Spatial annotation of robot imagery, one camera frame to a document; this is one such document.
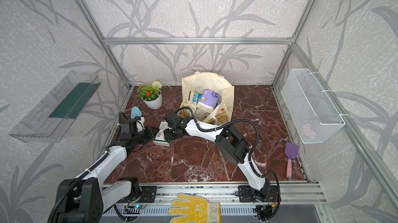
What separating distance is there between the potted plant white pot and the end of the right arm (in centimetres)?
30

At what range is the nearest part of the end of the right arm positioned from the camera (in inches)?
26.3

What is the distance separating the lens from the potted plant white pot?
3.21ft
